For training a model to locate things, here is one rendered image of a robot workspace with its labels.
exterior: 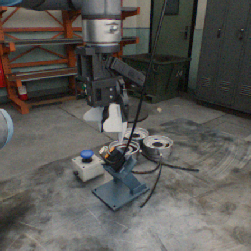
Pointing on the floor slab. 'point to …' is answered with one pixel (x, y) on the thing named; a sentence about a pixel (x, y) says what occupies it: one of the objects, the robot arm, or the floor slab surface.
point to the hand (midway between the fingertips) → (112, 131)
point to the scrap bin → (157, 75)
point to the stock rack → (8, 46)
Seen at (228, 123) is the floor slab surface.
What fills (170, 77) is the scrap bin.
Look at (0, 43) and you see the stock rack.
